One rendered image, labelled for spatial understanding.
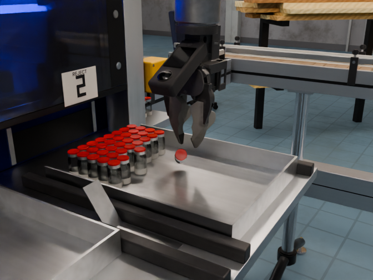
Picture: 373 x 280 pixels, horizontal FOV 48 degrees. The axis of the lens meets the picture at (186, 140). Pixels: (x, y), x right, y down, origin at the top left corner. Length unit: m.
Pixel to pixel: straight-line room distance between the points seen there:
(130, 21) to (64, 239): 0.48
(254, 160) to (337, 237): 1.54
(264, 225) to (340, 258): 1.55
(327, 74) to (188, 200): 0.95
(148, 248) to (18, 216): 0.22
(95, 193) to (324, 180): 1.17
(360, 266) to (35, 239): 1.72
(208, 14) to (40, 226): 0.40
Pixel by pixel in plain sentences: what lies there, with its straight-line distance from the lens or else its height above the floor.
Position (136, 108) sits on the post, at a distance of 0.93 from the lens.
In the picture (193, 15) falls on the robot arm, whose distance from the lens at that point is 0.68.
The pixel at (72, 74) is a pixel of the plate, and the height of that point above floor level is 1.04.
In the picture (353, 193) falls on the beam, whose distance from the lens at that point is 1.63.
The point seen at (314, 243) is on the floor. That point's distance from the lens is 2.21.
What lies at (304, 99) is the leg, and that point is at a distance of 1.57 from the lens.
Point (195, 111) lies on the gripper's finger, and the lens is 0.72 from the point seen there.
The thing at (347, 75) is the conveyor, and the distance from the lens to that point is 1.48.
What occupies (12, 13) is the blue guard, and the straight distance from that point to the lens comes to 0.70.
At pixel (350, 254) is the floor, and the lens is 2.18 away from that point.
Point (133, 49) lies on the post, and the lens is 0.90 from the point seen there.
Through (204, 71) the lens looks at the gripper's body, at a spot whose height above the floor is 1.06.
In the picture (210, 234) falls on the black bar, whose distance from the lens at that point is 0.54.
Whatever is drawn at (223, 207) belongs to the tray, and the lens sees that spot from 0.63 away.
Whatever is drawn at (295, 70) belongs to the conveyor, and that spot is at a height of 0.91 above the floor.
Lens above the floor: 1.19
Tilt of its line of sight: 20 degrees down
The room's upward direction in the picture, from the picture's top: straight up
